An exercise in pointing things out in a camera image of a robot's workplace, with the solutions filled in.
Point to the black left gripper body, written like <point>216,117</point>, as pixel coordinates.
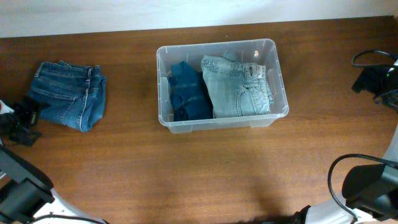
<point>13,125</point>

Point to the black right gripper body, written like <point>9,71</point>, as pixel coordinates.
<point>379,81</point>

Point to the dark blue jeans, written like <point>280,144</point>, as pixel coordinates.
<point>75,94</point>

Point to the light blue jeans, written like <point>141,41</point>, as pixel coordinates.
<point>235,88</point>

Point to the teal garment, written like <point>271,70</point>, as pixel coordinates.
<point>189,94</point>

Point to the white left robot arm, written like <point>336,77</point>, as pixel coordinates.
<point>29,196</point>

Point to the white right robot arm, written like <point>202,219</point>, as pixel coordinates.
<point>369,192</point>

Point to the clear plastic storage bin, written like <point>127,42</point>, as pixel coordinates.
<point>259,51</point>

